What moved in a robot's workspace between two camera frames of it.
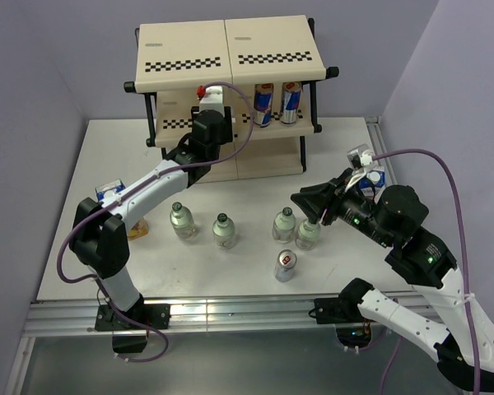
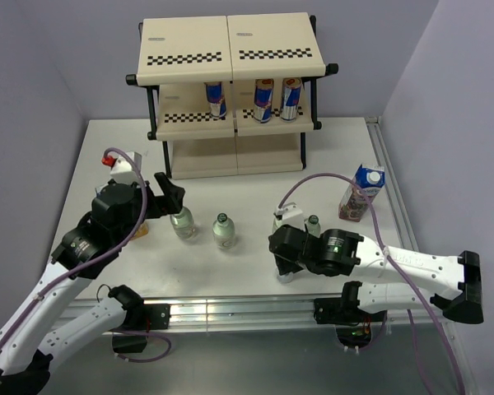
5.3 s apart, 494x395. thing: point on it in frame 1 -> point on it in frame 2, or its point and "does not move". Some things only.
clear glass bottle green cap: [182, 221] does not move
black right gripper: [312, 202] -> [285, 265]
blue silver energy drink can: [290, 102] does not move
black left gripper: [226, 128] -> [170, 202]
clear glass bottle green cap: [224, 231] does not move
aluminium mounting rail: [69, 317] does not move
